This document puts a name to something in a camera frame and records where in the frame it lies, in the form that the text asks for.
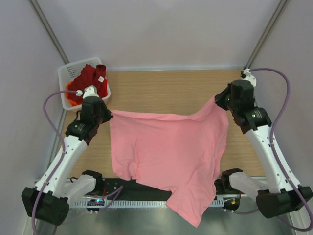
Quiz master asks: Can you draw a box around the pink t shirt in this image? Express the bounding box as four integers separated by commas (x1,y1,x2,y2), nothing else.
110,99,229,227

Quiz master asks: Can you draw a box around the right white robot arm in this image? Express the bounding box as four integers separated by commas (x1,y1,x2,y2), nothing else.
215,79,313,218

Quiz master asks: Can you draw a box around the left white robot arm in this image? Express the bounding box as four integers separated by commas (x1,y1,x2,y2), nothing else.
22,96,113,226

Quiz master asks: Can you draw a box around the orange t shirt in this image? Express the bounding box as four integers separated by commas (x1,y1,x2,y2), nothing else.
65,79,108,106

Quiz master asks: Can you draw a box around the dark red t shirt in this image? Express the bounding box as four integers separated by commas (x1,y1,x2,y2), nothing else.
68,64,108,98

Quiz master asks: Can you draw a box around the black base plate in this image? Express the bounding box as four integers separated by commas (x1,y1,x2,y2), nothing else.
103,178,243,202

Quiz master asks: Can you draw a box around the white slotted cable duct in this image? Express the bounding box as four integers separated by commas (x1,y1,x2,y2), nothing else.
70,198,225,209

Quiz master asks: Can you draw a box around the right aluminium frame post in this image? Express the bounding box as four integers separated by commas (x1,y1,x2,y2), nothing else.
244,0,290,69

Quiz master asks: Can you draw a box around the aluminium frame post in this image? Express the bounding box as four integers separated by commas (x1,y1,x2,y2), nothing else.
244,0,290,69
28,0,69,64

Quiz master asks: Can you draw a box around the left aluminium frame post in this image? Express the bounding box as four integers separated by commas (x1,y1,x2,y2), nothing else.
28,0,69,64

